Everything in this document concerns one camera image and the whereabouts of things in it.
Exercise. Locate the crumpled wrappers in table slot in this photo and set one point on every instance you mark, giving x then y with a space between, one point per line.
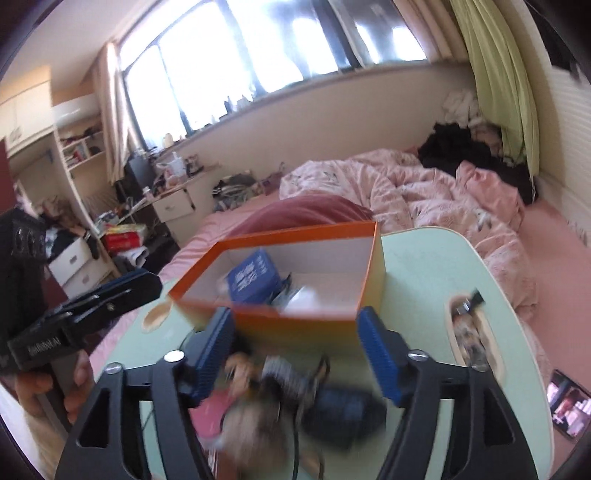
471 341

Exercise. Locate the white drawer nightstand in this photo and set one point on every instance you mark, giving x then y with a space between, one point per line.
173 205

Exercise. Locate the black box on side desk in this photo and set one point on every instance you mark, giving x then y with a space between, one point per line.
138 173

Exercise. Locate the red tissue packet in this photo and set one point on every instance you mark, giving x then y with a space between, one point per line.
124 237

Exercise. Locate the black clothes pile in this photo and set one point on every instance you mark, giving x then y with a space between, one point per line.
448 147

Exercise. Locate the green cartoon print desktop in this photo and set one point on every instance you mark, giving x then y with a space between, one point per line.
425 277

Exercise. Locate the black candy wrapper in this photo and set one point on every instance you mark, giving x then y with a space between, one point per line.
471 302

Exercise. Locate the beige wall cabinet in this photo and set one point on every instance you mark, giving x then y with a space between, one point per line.
25 110

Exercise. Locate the person's left hand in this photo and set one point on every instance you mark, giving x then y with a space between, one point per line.
85 378

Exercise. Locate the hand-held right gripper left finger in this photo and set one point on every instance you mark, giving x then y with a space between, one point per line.
214 350

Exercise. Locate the black lace trimmed pouch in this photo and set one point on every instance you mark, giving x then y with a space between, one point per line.
346 410

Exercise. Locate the white drawer unit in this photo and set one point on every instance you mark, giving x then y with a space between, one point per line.
76 263

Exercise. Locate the smartphone with lit screen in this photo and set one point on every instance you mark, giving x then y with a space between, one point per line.
570 406

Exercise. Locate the pink printed quilt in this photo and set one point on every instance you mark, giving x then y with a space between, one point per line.
415 194

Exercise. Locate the beige curtain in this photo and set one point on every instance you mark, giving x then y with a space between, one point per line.
438 27
117 120

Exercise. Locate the dark red pillow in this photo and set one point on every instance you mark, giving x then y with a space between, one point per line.
304 212

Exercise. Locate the blue tin box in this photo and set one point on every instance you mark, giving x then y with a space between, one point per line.
251 277

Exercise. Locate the striped clothes heap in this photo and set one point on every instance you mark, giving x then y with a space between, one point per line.
233 191

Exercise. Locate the brown furry pouch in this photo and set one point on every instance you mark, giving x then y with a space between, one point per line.
249 424

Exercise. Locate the orange cardboard box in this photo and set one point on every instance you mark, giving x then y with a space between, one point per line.
295 332

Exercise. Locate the light green hanging cloth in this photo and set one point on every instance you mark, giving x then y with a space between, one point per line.
503 92

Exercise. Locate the white cup with straw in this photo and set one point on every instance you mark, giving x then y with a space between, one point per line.
176 166

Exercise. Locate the white clothes pile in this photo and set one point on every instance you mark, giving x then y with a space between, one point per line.
461 108

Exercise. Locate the black hanging garment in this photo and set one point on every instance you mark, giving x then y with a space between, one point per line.
568 62

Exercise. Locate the white wall shelf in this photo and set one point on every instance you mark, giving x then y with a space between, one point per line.
81 138

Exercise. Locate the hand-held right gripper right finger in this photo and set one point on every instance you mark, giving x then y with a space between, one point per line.
378 355

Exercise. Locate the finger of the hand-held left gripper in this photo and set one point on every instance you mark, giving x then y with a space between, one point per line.
120 284
124 304

